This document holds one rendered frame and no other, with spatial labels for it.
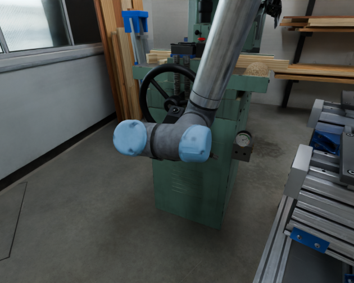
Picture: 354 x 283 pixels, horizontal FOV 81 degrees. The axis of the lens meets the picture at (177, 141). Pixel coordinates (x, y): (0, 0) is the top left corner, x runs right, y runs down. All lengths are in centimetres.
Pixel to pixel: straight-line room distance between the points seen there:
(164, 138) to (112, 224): 108
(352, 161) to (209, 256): 89
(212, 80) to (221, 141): 55
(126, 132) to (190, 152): 13
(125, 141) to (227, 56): 26
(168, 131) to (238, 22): 24
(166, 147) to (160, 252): 92
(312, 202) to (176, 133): 38
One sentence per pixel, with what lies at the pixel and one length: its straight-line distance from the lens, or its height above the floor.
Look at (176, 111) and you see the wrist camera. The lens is 62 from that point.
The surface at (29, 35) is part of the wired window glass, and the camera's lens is 210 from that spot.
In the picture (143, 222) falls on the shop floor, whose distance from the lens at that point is 139.
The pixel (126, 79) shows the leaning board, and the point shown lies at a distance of 236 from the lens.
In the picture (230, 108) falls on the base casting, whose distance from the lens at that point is 91.
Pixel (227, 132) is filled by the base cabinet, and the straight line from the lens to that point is 95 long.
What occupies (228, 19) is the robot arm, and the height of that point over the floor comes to 108.
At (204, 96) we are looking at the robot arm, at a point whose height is 93.
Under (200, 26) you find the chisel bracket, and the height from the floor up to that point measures 106.
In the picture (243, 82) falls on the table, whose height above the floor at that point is 87.
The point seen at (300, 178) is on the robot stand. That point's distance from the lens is 58.
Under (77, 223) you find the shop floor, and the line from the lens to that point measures 150.
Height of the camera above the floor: 107
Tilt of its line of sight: 30 degrees down
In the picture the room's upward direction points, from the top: straight up
